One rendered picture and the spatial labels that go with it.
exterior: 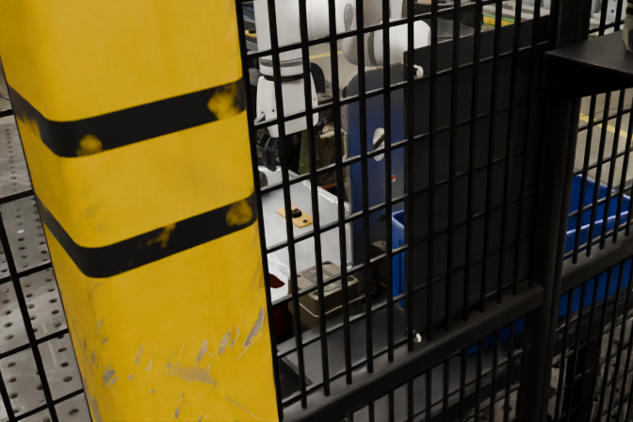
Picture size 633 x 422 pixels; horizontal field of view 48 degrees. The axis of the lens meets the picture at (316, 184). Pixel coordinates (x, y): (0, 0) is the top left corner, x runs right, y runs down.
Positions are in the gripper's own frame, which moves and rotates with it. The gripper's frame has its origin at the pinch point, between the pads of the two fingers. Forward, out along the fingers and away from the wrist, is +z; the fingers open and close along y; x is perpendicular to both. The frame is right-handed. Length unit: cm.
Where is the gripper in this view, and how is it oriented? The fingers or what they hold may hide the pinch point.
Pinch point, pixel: (292, 157)
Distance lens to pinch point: 125.5
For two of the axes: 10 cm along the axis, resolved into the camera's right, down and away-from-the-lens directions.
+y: -8.2, 2.9, -4.9
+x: 5.7, 3.2, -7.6
